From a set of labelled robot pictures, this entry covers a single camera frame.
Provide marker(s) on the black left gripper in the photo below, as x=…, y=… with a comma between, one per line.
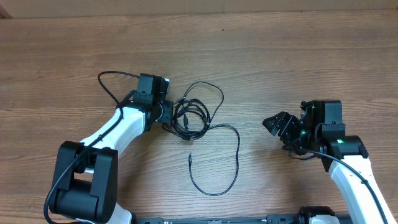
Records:
x=166, y=115

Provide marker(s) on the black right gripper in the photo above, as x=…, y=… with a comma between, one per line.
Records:
x=285, y=134

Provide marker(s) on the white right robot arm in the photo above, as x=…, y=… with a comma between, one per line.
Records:
x=320, y=132

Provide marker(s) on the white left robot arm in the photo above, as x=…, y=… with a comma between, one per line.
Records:
x=85, y=178

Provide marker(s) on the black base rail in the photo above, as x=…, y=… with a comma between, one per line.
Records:
x=305, y=215

